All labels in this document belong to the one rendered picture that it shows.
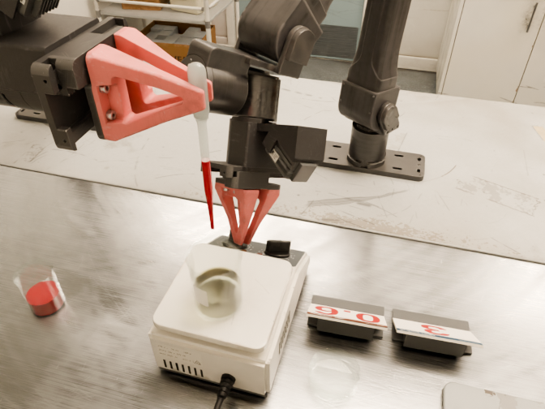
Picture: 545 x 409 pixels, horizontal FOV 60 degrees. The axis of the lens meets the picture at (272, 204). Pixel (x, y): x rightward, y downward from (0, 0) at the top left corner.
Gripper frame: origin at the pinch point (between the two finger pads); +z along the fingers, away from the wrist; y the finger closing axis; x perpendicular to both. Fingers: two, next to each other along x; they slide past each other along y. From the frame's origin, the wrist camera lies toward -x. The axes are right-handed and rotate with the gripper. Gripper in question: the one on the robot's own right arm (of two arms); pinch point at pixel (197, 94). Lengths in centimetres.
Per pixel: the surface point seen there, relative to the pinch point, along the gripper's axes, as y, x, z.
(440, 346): 5.8, 30.2, 23.4
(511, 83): 240, 99, 75
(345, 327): 5.2, 30.0, 12.8
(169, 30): 225, 83, -120
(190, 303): -1.1, 23.2, -2.9
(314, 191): 31.6, 31.9, 3.8
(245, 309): -0.4, 23.2, 2.8
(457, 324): 10.5, 31.6, 25.7
